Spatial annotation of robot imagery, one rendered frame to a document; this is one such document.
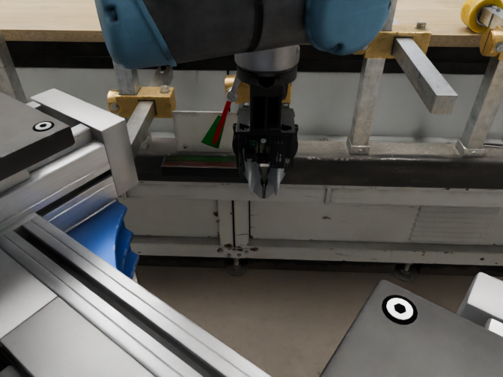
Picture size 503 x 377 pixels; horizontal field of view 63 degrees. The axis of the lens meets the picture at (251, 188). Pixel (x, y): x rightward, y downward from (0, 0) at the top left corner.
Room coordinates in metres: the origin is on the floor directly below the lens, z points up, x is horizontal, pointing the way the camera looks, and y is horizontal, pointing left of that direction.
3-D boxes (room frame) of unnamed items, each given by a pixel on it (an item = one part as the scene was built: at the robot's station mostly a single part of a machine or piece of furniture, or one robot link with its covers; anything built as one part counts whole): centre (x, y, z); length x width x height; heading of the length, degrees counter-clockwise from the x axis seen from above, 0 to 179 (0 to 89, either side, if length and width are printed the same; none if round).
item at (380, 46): (0.80, -0.26, 0.95); 0.14 x 0.06 x 0.05; 88
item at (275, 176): (0.47, -0.03, 0.86); 0.06 x 0.03 x 0.09; 178
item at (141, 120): (0.77, 0.22, 0.81); 0.44 x 0.03 x 0.04; 178
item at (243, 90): (0.81, -0.01, 0.85); 0.14 x 0.06 x 0.05; 88
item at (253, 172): (0.47, 0.00, 0.86); 0.06 x 0.03 x 0.09; 178
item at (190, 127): (0.78, 0.04, 0.75); 0.26 x 0.01 x 0.10; 88
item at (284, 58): (0.47, -0.02, 1.05); 0.08 x 0.08 x 0.05
